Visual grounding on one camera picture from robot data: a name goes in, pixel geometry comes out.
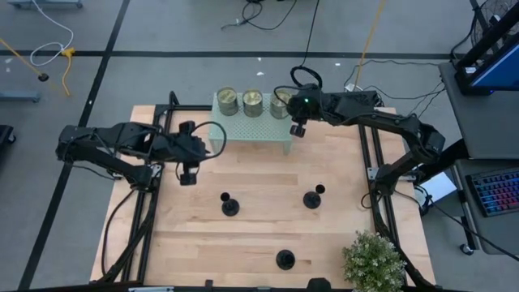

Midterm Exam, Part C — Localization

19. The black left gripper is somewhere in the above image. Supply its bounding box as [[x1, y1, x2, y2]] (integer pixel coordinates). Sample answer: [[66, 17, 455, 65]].
[[152, 120, 208, 187]]

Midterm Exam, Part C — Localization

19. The silver ribbed candle jar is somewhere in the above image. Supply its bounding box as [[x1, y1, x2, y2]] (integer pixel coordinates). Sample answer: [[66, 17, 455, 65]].
[[242, 88, 264, 118], [269, 89, 294, 120], [216, 86, 239, 118]]

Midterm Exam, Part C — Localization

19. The black candlestick holder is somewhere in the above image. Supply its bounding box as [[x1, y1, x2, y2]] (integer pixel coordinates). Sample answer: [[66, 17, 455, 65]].
[[302, 183, 327, 210], [219, 191, 241, 217], [275, 249, 296, 272]]

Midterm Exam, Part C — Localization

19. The pale green mesh shelf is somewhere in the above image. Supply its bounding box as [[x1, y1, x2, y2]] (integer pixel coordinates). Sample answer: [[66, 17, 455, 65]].
[[208, 92, 294, 156]]

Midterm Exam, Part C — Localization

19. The black controller box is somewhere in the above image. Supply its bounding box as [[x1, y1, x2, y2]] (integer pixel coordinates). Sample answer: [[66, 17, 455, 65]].
[[324, 90, 384, 111]]

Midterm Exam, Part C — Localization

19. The white paper sheet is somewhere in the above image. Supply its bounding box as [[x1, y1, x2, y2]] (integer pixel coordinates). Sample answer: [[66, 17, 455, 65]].
[[419, 170, 458, 200]]

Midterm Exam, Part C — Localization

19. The potted green plant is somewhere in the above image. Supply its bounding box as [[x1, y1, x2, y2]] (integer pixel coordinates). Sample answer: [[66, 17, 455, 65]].
[[342, 230, 408, 292]]

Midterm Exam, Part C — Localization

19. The grey side desk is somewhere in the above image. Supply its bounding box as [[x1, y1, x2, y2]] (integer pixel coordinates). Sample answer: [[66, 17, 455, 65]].
[[437, 60, 519, 160]]

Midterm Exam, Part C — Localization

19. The grey floor base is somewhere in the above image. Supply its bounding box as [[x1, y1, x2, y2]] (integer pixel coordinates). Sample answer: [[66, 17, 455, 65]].
[[0, 91, 41, 103], [7, 0, 84, 10]]

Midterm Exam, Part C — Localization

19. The backlit rainbow keyboard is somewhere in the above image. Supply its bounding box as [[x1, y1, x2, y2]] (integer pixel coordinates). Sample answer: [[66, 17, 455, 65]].
[[465, 169, 519, 218]]

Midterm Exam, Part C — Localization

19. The black monitor blue screen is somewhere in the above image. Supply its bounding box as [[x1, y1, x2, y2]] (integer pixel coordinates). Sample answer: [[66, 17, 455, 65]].
[[453, 38, 519, 97]]

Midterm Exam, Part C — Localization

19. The black floor fan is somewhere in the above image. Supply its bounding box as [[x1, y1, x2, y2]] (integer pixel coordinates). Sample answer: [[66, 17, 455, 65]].
[[470, 0, 510, 45]]

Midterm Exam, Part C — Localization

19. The grey keyboard desk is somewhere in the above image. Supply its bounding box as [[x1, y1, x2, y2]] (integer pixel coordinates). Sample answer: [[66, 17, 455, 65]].
[[453, 157, 519, 256]]

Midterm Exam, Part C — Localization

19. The black aluminium table frame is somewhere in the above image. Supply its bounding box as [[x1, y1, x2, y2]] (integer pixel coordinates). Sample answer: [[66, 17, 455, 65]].
[[97, 91, 437, 292]]

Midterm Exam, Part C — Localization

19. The coiled black floor cable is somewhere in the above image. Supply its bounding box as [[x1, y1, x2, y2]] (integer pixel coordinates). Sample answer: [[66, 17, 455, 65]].
[[290, 0, 324, 92]]

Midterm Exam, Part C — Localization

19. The orange floor cable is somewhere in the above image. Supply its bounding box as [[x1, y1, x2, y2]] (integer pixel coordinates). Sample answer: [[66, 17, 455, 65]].
[[352, 0, 386, 90]]

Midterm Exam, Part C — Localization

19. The yellow floor cable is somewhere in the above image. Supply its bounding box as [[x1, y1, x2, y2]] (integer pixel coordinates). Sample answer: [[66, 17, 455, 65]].
[[60, 47, 77, 97]]

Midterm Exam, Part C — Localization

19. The white floor cable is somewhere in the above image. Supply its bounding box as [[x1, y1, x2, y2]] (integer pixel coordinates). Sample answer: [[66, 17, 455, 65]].
[[28, 0, 75, 68]]

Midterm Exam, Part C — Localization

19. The yellow cord black plug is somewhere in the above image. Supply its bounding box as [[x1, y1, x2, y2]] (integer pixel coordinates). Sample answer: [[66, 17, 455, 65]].
[[0, 38, 49, 82]]

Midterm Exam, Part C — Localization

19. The black vertical post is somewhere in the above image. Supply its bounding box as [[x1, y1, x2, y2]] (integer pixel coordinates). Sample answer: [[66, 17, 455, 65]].
[[456, 11, 519, 70]]

